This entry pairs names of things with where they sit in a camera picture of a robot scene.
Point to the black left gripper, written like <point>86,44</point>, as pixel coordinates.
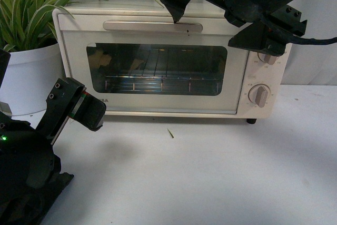
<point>31,178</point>

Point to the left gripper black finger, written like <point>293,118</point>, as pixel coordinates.
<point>4,58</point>

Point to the glass oven door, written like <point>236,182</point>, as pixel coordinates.
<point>93,44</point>

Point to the cream Toshiba toaster oven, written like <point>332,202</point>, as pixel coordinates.
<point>256,72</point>

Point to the white plastic flower pot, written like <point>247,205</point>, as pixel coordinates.
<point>29,78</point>

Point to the green striped spider plant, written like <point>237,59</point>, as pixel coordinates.
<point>28,24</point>

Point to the beige upper temperature knob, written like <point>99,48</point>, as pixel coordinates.
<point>268,59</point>

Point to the small fallen leaf piece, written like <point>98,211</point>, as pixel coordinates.
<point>170,133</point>

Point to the beige lower timer knob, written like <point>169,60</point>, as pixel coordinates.
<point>259,95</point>

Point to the wire oven rack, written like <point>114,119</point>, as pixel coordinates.
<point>169,72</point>

